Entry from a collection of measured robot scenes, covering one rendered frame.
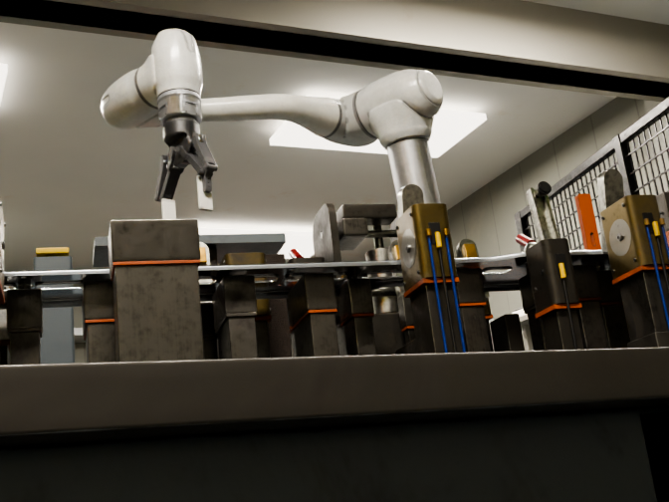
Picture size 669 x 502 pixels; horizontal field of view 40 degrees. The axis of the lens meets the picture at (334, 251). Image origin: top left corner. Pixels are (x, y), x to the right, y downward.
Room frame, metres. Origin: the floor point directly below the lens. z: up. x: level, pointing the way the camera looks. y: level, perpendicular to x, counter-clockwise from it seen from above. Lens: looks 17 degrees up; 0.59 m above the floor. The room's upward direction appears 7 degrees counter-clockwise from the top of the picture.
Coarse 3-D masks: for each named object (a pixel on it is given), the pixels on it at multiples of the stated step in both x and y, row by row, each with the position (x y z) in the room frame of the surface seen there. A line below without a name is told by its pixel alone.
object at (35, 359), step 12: (12, 300) 1.33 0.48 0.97; (24, 300) 1.33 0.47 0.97; (36, 300) 1.34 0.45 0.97; (12, 312) 1.33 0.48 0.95; (24, 312) 1.33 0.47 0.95; (36, 312) 1.34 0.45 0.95; (12, 324) 1.33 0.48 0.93; (24, 324) 1.33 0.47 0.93; (36, 324) 1.34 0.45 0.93; (12, 336) 1.33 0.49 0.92; (24, 336) 1.34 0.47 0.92; (36, 336) 1.34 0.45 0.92; (12, 348) 1.33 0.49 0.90; (24, 348) 1.34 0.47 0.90; (36, 348) 1.34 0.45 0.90; (12, 360) 1.33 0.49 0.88; (24, 360) 1.34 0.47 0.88; (36, 360) 1.34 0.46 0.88
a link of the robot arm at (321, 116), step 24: (120, 96) 1.80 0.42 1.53; (240, 96) 1.97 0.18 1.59; (264, 96) 1.98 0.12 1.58; (288, 96) 2.00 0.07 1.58; (120, 120) 1.85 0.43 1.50; (144, 120) 1.85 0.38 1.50; (216, 120) 1.97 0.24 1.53; (240, 120) 1.99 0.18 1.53; (288, 120) 2.03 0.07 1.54; (312, 120) 2.05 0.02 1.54; (336, 120) 2.09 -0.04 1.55
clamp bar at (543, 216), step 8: (544, 184) 1.77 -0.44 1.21; (528, 192) 1.80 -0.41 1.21; (536, 192) 1.79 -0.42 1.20; (544, 192) 1.77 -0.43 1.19; (528, 200) 1.81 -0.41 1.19; (536, 200) 1.79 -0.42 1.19; (544, 200) 1.80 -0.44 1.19; (536, 208) 1.78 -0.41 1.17; (544, 208) 1.80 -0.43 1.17; (536, 216) 1.79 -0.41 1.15; (544, 216) 1.80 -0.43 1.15; (552, 216) 1.79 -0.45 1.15; (536, 224) 1.79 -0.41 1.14; (544, 224) 1.79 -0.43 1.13; (552, 224) 1.79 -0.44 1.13; (544, 232) 1.78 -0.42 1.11; (552, 232) 1.79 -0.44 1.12
